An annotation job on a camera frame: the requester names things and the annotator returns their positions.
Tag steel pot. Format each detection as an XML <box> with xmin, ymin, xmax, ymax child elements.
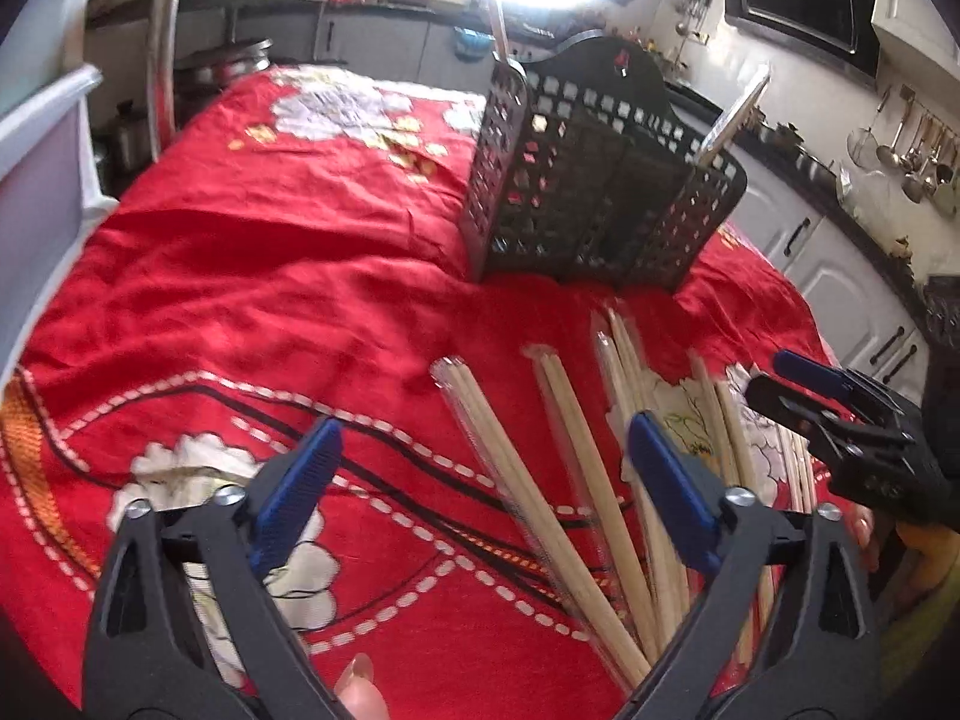
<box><xmin>112</xmin><ymin>101</ymin><xmax>156</xmax><ymax>175</ymax></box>

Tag small hanging utensil set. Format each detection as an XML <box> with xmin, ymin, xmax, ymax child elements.
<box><xmin>673</xmin><ymin>0</ymin><xmax>711</xmax><ymax>40</ymax></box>

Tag white storage cabinet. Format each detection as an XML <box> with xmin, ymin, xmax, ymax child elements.
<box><xmin>0</xmin><ymin>0</ymin><xmax>122</xmax><ymax>368</ymax></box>

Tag wooden handled utensil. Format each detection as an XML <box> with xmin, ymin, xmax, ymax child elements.
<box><xmin>484</xmin><ymin>0</ymin><xmax>518</xmax><ymax>80</ymax></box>

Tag black range hood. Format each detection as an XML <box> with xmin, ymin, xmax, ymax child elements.
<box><xmin>712</xmin><ymin>0</ymin><xmax>882</xmax><ymax>80</ymax></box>

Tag blue hanging bag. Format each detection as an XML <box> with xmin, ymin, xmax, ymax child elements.
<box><xmin>454</xmin><ymin>26</ymin><xmax>496</xmax><ymax>61</ymax></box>

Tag red floral tablecloth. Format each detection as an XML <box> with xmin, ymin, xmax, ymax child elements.
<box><xmin>0</xmin><ymin>64</ymin><xmax>860</xmax><ymax>720</ymax></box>

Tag yellow-green clothing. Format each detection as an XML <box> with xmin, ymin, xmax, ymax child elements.
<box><xmin>877</xmin><ymin>592</ymin><xmax>947</xmax><ymax>700</ymax></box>

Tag pile of wooden chopsticks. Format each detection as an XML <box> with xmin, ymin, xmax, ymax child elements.
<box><xmin>430</xmin><ymin>306</ymin><xmax>818</xmax><ymax>698</ymax></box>

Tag person's right hand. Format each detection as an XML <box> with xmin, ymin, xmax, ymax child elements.
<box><xmin>853</xmin><ymin>511</ymin><xmax>957</xmax><ymax>597</ymax></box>

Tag stacked steel pans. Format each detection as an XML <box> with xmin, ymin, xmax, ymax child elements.
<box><xmin>180</xmin><ymin>37</ymin><xmax>275</xmax><ymax>89</ymax></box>

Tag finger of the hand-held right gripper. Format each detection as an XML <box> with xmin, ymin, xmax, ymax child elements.
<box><xmin>745</xmin><ymin>373</ymin><xmax>908</xmax><ymax>466</ymax></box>
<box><xmin>775</xmin><ymin>351</ymin><xmax>901</xmax><ymax>417</ymax></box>

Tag chopsticks standing in basket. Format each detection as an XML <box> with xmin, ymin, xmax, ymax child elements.
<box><xmin>701</xmin><ymin>64</ymin><xmax>773</xmax><ymax>166</ymax></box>

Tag person's left hand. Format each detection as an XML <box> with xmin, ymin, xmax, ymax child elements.
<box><xmin>334</xmin><ymin>652</ymin><xmax>391</xmax><ymax>720</ymax></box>

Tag row of hanging ladles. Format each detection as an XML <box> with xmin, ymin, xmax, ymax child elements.
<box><xmin>847</xmin><ymin>86</ymin><xmax>960</xmax><ymax>203</ymax></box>

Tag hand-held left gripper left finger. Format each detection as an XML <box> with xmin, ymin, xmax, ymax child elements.
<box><xmin>82</xmin><ymin>418</ymin><xmax>353</xmax><ymax>720</ymax></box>

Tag black perforated utensil basket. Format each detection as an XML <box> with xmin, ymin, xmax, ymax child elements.
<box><xmin>459</xmin><ymin>35</ymin><xmax>749</xmax><ymax>292</ymax></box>

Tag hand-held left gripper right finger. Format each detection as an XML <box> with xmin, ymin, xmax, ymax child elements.
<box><xmin>615</xmin><ymin>411</ymin><xmax>890</xmax><ymax>720</ymax></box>

